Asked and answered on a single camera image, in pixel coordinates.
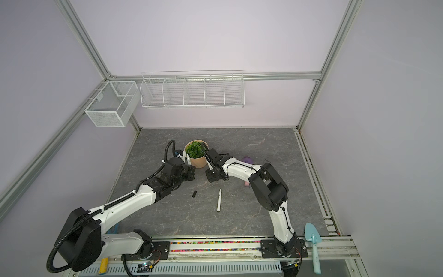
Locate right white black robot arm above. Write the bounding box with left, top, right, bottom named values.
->
left=205, top=149, right=308, bottom=258

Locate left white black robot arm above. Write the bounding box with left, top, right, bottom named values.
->
left=46, top=157, right=196, bottom=273

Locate potted green plant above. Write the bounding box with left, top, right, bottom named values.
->
left=185, top=140, right=208, bottom=169

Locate white mesh box basket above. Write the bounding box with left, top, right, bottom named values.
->
left=85, top=81, right=141, bottom=128

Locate teal garden trowel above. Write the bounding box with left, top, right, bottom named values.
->
left=305, top=223, right=322, bottom=275

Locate white wire shelf basket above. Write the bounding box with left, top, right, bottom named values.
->
left=140, top=70, right=245, bottom=108

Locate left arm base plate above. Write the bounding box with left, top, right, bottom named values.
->
left=125, top=241, right=171, bottom=261

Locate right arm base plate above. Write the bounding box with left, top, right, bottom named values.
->
left=259, top=238, right=309, bottom=259

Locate white perforated cable tray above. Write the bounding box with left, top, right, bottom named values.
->
left=77, top=261, right=283, bottom=277

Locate yellow handled blue tool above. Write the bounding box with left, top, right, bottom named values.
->
left=98, top=257, right=108, bottom=275

